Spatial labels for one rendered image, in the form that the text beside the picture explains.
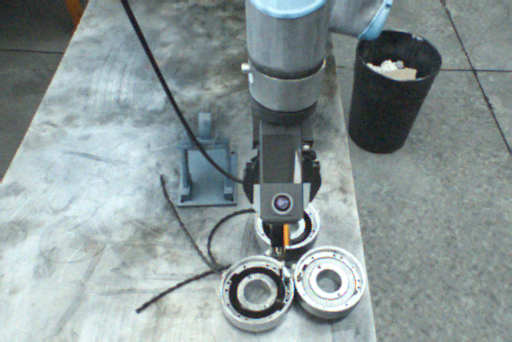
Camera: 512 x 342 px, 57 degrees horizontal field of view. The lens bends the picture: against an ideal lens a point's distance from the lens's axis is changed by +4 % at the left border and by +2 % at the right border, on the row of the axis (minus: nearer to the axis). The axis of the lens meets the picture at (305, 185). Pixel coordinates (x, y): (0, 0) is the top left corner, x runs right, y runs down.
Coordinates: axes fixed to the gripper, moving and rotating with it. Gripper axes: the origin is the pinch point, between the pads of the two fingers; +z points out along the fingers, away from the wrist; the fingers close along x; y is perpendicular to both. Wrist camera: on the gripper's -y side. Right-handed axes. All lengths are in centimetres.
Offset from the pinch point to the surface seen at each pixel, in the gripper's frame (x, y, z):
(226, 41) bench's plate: 9, 61, 13
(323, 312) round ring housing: -5.8, -9.6, 9.7
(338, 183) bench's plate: -12.2, 16.6, 13.2
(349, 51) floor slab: -52, 176, 94
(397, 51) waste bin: -59, 126, 60
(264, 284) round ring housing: 2.2, -4.0, 11.3
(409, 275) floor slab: -52, 38, 93
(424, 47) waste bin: -68, 120, 54
